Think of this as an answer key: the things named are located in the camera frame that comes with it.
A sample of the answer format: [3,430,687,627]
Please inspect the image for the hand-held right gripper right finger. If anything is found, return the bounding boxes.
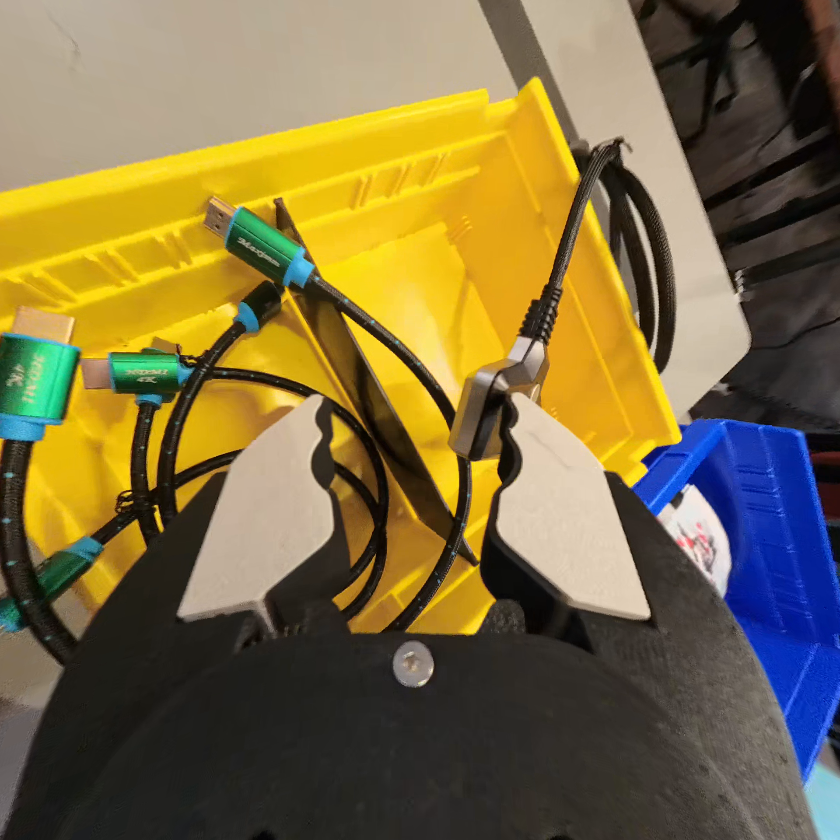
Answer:
[480,391,653,622]

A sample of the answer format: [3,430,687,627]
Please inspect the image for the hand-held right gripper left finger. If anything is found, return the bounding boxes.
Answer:
[176,394,345,623]

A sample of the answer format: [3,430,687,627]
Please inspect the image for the black braided cable green plugs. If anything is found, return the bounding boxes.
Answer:
[115,281,286,546]
[0,307,107,667]
[82,196,475,634]

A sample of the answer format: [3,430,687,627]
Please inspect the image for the black switch box braided cable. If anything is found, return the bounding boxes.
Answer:
[448,136,678,462]

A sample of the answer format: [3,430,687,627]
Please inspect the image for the yellow plastic bin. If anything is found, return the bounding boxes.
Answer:
[0,77,682,636]

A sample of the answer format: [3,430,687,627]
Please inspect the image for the blue plastic bin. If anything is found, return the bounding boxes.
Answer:
[631,419,840,785]

